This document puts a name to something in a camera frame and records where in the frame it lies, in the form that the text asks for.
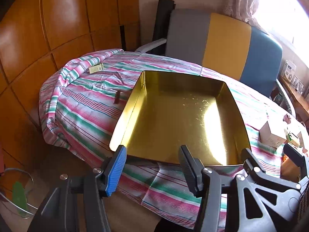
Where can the white cardboard box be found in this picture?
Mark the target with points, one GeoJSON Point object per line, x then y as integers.
{"type": "Point", "coordinates": [272, 133]}

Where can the cream medicine box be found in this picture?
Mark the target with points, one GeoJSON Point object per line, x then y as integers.
{"type": "Point", "coordinates": [96, 67]}

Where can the striped pink green tablecloth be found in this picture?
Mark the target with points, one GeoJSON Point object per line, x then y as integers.
{"type": "Point", "coordinates": [84, 106]}

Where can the grey yellow blue armchair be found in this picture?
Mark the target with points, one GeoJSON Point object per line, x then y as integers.
{"type": "Point", "coordinates": [217, 43]}

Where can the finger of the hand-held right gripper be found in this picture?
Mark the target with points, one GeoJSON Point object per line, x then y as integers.
{"type": "Point", "coordinates": [252, 160]}
{"type": "Point", "coordinates": [295, 157]}

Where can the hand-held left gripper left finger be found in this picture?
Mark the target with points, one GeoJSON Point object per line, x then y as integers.
{"type": "Point", "coordinates": [118, 171]}

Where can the row of white cups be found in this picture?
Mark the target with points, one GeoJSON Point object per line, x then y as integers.
{"type": "Point", "coordinates": [298, 84]}

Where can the gold-lined metal tin container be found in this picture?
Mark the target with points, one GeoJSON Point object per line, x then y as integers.
{"type": "Point", "coordinates": [181, 116]}

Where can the wooden side desk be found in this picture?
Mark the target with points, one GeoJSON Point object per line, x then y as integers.
{"type": "Point", "coordinates": [294, 96]}

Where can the green plastic piece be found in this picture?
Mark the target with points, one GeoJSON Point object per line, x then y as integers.
{"type": "Point", "coordinates": [19, 195]}

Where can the window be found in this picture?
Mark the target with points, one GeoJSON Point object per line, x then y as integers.
{"type": "Point", "coordinates": [284, 4]}

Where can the small brown stick packet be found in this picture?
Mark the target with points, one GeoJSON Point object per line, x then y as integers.
{"type": "Point", "coordinates": [117, 98]}

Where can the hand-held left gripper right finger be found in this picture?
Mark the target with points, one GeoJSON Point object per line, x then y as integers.
{"type": "Point", "coordinates": [187, 169]}

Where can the white boxes on desk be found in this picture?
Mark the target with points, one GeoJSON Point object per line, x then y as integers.
{"type": "Point", "coordinates": [288, 69]}

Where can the black rolled mat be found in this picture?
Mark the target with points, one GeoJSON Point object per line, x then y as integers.
{"type": "Point", "coordinates": [161, 17]}

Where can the wooden wardrobe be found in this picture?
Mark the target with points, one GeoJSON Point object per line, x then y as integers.
{"type": "Point", "coordinates": [48, 29]}

